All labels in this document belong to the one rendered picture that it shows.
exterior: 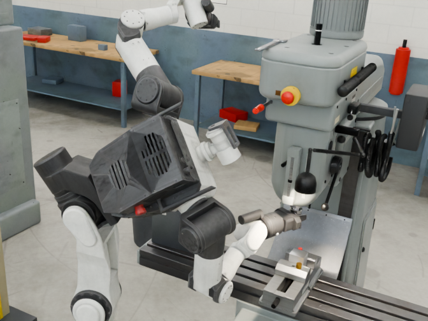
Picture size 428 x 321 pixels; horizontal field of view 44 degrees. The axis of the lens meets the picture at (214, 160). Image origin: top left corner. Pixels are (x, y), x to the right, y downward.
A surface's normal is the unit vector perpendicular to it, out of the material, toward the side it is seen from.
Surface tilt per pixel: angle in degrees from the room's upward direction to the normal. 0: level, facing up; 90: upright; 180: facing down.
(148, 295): 0
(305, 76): 90
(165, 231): 90
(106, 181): 74
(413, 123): 90
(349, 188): 90
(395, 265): 0
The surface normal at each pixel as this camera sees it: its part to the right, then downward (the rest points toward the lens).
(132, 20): 0.23, -0.49
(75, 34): -0.49, 0.30
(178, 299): 0.05, -0.93
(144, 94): -0.43, -0.09
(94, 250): -0.12, 0.37
